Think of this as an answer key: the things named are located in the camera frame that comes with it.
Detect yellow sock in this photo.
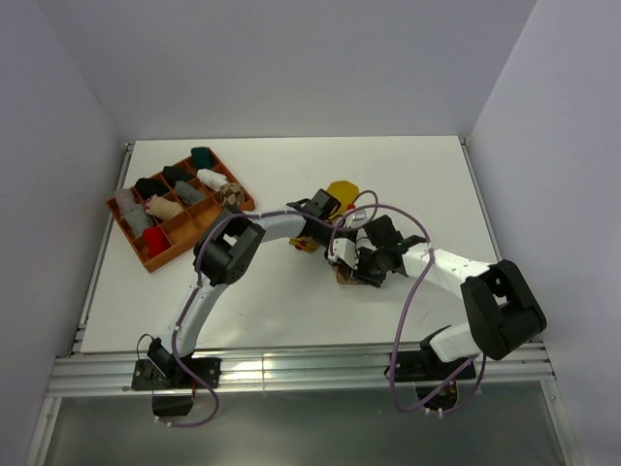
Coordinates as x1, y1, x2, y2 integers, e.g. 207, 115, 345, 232
289, 180, 361, 253

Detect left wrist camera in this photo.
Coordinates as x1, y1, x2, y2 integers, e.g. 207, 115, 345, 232
343, 208, 370, 229

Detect dark grey rolled sock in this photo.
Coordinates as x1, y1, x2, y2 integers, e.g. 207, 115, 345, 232
122, 205, 153, 238

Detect black rolled sock upper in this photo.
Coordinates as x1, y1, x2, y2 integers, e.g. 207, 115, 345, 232
162, 166, 195, 189

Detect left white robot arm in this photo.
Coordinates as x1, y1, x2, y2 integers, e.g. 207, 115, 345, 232
147, 189, 353, 387

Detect white rolled sock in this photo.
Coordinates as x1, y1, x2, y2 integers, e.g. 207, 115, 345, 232
197, 169, 229, 191

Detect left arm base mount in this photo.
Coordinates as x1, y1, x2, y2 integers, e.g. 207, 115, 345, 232
131, 356, 222, 418

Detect grey rolled sock middle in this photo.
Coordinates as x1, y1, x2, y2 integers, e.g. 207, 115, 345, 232
174, 181, 206, 206

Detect orange argyle sock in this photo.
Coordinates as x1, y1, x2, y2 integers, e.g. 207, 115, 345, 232
333, 265, 359, 285

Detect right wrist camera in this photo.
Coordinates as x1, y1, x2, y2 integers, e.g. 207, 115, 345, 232
327, 238, 358, 269

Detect aluminium rail frame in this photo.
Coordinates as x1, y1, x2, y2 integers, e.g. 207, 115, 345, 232
23, 140, 583, 466

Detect red rolled sock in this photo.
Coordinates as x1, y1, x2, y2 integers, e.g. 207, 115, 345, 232
143, 226, 170, 258

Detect brown argyle sock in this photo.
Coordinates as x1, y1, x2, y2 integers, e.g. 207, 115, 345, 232
216, 182, 245, 208

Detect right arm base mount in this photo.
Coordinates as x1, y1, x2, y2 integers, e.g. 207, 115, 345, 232
384, 349, 476, 412

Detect black rolled sock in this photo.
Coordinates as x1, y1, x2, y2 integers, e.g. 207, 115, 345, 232
162, 166, 195, 189
135, 178, 169, 200

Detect light grey rolled sock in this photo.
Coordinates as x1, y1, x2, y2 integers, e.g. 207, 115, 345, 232
114, 188, 137, 216

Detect beige rolled sock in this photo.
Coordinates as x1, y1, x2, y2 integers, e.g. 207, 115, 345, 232
144, 195, 183, 221

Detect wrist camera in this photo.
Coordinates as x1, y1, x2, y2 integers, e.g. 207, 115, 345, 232
343, 208, 370, 229
327, 238, 358, 269

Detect orange compartment tray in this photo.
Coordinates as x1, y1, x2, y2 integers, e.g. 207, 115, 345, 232
107, 149, 255, 273

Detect dark green rolled sock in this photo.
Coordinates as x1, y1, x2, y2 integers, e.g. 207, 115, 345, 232
190, 147, 215, 170

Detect black rolled sock left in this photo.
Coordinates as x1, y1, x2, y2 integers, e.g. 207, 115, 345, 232
135, 178, 169, 200

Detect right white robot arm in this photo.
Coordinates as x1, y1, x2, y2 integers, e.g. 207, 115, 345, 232
353, 216, 547, 379

